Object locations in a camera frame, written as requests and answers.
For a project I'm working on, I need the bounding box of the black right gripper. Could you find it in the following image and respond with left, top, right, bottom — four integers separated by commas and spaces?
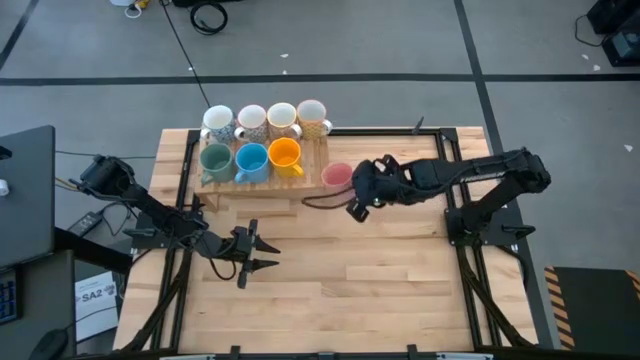
347, 154, 401, 224

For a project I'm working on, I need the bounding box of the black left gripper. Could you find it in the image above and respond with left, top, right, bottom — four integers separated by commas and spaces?
230, 218, 281, 290

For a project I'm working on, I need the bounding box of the pink mug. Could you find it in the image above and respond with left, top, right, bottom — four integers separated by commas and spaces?
320, 161, 355, 190

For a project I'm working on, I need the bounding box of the plain yellow mug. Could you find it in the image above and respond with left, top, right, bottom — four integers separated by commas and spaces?
267, 137, 305, 180

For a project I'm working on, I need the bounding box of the yellow dotted mug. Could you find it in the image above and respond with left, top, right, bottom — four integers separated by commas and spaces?
295, 98, 334, 141

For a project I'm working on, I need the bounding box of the green mug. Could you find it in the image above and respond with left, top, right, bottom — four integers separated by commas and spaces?
198, 142, 236, 187

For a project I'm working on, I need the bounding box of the red swirl pattern mug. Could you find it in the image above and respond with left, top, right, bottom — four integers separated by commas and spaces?
266, 101, 304, 142

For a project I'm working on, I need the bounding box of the grey diamond pattern mug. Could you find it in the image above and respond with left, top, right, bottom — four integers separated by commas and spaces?
233, 103, 270, 144

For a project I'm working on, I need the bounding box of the white mug with blue pattern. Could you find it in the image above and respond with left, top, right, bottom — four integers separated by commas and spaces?
200, 103, 237, 145

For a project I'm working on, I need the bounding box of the slatted wooden rack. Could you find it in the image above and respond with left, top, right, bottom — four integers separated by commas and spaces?
192, 119, 335, 212

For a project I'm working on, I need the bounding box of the white printed paper sheet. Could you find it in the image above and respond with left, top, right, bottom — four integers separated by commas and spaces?
74, 270, 120, 344

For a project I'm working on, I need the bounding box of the black power adapter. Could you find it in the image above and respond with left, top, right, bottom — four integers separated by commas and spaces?
67, 211, 105, 238

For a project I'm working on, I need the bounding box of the grey desk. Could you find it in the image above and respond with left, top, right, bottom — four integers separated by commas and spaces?
0, 248, 77, 360

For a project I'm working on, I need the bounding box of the black computer mouse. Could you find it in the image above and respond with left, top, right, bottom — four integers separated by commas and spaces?
28, 328, 70, 360

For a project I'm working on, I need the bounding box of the black case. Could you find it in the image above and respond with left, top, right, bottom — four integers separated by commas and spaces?
172, 0, 244, 8

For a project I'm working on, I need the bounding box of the black mat with hazard stripes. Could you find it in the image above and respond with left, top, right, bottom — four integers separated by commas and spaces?
543, 266, 640, 351

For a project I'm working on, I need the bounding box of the black equipment box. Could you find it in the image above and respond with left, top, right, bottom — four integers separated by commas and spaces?
585, 0, 640, 36
601, 27, 640, 69

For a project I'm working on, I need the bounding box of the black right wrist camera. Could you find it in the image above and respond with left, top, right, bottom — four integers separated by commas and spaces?
372, 167, 406, 204

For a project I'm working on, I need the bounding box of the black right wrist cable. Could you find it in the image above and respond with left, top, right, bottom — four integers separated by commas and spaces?
301, 188, 354, 211

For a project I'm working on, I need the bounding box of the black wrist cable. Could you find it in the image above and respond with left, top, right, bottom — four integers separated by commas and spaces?
208, 255, 240, 282
301, 188, 354, 211

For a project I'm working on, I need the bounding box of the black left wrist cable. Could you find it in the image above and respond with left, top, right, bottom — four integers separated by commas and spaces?
208, 255, 240, 282

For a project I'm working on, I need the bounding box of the black metal table frame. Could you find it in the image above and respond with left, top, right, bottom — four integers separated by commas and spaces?
122, 127, 539, 354

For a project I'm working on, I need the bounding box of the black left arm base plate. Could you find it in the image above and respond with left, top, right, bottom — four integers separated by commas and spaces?
130, 212, 201, 250

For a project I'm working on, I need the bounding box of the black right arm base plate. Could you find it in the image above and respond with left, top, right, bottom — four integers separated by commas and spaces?
446, 202, 536, 247

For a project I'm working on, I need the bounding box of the long black floor cable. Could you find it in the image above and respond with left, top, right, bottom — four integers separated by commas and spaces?
159, 0, 219, 122

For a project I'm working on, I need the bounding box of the coiled black cable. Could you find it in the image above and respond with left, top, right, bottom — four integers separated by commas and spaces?
188, 0, 230, 36

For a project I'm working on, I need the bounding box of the thin black equipment cable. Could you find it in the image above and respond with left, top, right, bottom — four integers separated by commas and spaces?
573, 13, 609, 49

